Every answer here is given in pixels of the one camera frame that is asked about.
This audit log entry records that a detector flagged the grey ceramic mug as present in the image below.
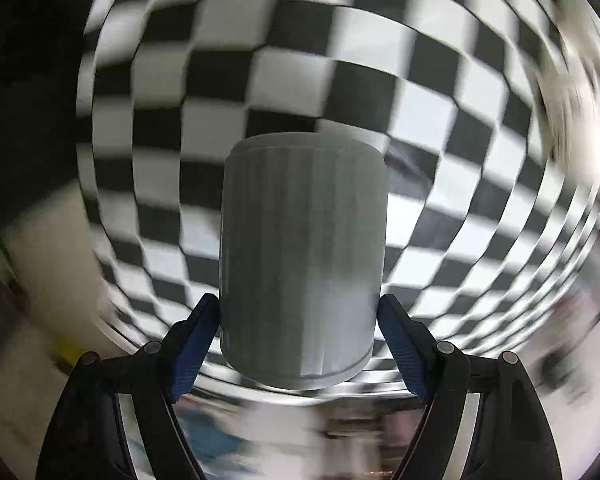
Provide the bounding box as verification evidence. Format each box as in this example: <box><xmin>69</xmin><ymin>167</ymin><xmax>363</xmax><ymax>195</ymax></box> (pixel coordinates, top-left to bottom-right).
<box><xmin>220</xmin><ymin>132</ymin><xmax>388</xmax><ymax>390</ymax></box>

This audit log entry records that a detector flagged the black white checkered tablecloth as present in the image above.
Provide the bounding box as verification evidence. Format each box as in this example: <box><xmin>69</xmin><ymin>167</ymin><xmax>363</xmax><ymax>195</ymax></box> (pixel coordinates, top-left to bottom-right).
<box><xmin>74</xmin><ymin>0</ymin><xmax>600</xmax><ymax>403</ymax></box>

